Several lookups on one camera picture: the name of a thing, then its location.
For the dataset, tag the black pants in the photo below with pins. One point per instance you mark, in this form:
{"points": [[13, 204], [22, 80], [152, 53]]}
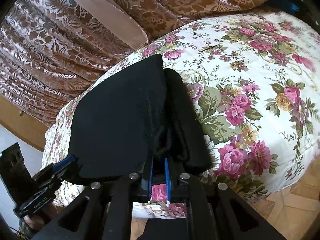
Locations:
{"points": [[142, 111]]}

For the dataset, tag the floral white bedspread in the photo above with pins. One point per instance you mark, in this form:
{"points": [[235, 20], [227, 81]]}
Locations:
{"points": [[254, 81]]}

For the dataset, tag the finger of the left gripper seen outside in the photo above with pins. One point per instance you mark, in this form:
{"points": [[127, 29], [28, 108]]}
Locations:
{"points": [[62, 165]]}

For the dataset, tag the left hand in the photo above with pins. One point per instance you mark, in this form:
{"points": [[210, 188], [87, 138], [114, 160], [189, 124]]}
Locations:
{"points": [[38, 220]]}

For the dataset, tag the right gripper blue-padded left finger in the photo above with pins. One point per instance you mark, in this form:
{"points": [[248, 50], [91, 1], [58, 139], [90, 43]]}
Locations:
{"points": [[146, 181]]}

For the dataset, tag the brown floral curtain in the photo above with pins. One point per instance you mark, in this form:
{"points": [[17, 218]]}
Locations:
{"points": [[53, 50]]}

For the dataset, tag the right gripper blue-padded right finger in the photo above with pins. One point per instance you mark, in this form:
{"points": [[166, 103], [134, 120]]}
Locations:
{"points": [[172, 176]]}

